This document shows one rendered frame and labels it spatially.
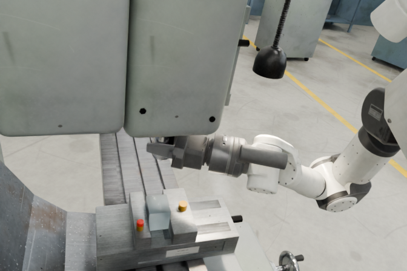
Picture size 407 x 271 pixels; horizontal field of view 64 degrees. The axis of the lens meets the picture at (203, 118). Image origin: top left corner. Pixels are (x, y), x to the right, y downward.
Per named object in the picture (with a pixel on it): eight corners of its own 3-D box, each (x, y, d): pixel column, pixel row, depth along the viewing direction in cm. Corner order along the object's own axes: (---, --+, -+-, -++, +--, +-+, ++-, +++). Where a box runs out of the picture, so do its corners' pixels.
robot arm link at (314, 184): (272, 164, 83) (311, 182, 95) (285, 202, 77) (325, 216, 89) (307, 143, 78) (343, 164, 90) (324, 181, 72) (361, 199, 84)
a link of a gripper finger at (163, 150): (147, 140, 71) (175, 145, 70) (146, 152, 72) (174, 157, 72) (145, 144, 69) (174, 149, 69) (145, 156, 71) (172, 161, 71)
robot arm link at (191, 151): (184, 114, 76) (235, 124, 76) (180, 147, 81) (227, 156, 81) (172, 144, 66) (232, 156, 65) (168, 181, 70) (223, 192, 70)
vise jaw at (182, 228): (181, 198, 92) (183, 187, 90) (195, 242, 80) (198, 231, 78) (160, 199, 90) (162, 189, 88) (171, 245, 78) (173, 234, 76)
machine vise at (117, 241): (217, 210, 100) (223, 184, 94) (234, 253, 88) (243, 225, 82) (95, 224, 88) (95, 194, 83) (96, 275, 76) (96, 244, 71)
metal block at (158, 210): (163, 210, 86) (166, 193, 83) (168, 228, 82) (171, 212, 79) (144, 212, 85) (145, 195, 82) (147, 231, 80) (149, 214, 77)
